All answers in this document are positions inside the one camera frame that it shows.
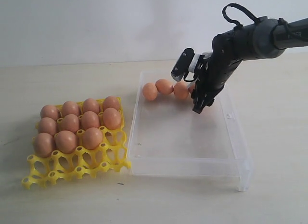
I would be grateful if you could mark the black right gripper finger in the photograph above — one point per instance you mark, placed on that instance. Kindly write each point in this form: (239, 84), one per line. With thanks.
(199, 103)

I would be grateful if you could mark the yellow plastic egg tray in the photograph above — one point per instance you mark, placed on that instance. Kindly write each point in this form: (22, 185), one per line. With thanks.
(110, 154)

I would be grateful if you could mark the brown egg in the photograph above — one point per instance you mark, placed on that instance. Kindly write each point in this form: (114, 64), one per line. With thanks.
(150, 91)
(66, 141)
(180, 90)
(89, 120)
(50, 111)
(164, 86)
(191, 88)
(70, 107)
(47, 125)
(91, 138)
(112, 118)
(44, 145)
(91, 104)
(111, 102)
(70, 123)

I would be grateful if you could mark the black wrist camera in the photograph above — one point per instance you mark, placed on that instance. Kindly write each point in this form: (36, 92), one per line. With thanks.
(182, 64)

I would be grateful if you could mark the clear plastic box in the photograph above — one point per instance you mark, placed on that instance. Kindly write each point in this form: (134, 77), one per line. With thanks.
(168, 139)

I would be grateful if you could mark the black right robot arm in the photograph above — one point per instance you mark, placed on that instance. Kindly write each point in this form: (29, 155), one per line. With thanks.
(265, 39)

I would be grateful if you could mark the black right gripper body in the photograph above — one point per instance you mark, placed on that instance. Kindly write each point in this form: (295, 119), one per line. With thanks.
(216, 70)

